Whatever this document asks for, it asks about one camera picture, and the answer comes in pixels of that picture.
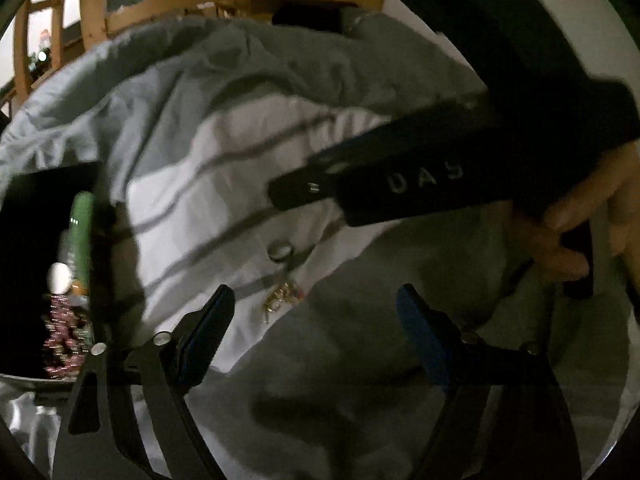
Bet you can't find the black jewelry box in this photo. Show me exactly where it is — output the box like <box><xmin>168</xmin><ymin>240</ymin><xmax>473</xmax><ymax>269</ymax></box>
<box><xmin>1</xmin><ymin>162</ymin><xmax>114</xmax><ymax>390</ymax></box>

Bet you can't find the green jade bangle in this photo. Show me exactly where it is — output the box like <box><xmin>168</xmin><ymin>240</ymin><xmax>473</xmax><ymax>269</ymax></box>
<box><xmin>67</xmin><ymin>192</ymin><xmax>94</xmax><ymax>295</ymax></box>

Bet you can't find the pink bead bracelet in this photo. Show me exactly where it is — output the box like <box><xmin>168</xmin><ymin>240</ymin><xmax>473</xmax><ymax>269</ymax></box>
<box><xmin>43</xmin><ymin>294</ymin><xmax>91</xmax><ymax>380</ymax></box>

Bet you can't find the grey striped duvet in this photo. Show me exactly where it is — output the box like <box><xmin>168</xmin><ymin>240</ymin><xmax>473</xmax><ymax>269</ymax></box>
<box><xmin>1</xmin><ymin>11</ymin><xmax>639</xmax><ymax>479</ymax></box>

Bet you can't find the wooden ladder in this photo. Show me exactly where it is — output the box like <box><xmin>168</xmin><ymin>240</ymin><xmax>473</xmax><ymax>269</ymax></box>
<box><xmin>13</xmin><ymin>0</ymin><xmax>66</xmax><ymax>106</ymax></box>

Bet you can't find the person's right hand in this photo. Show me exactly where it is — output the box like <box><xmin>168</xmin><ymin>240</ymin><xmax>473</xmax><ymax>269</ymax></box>
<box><xmin>499</xmin><ymin>142</ymin><xmax>639</xmax><ymax>285</ymax></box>

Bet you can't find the amber bead necklace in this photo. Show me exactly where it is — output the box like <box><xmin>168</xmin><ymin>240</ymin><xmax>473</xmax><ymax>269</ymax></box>
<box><xmin>260</xmin><ymin>278</ymin><xmax>306</xmax><ymax>323</ymax></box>

